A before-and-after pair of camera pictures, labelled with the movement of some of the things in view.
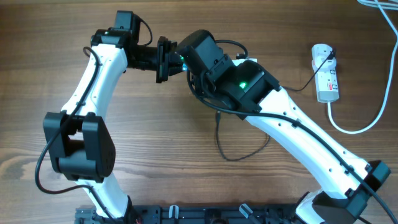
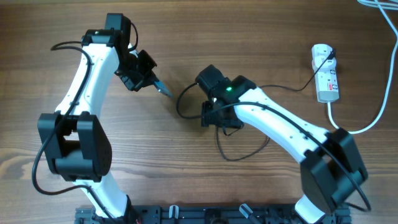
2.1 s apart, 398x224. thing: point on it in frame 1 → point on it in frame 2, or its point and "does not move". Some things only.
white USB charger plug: (329, 65) does not move
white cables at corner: (388, 4) does not move
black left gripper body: (162, 64) → (134, 72)
